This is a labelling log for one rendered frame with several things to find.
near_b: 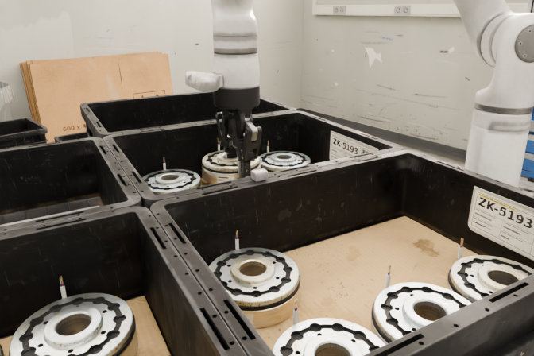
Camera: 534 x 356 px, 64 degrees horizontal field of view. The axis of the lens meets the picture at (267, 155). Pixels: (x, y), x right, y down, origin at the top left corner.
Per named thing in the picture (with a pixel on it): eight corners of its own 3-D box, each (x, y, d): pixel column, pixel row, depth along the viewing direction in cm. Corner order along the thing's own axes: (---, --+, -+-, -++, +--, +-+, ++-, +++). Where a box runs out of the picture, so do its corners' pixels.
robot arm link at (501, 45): (567, 12, 66) (545, 121, 72) (525, 12, 75) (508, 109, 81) (511, 13, 65) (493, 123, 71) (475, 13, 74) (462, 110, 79)
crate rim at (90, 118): (238, 97, 116) (238, 87, 115) (299, 121, 91) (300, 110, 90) (79, 114, 98) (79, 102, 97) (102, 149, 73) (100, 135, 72)
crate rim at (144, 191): (299, 121, 91) (300, 110, 90) (406, 163, 66) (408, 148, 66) (102, 149, 73) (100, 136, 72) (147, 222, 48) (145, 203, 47)
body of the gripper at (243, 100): (269, 83, 67) (269, 141, 70) (245, 75, 74) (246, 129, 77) (225, 87, 64) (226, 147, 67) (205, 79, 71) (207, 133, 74)
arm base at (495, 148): (470, 185, 87) (482, 101, 81) (520, 197, 81) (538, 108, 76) (453, 199, 80) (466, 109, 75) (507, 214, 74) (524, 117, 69)
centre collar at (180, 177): (181, 173, 75) (181, 169, 74) (187, 183, 70) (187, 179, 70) (152, 177, 73) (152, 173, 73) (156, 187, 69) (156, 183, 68)
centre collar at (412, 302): (427, 292, 43) (427, 288, 43) (469, 323, 39) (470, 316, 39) (390, 308, 41) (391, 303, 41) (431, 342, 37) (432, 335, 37)
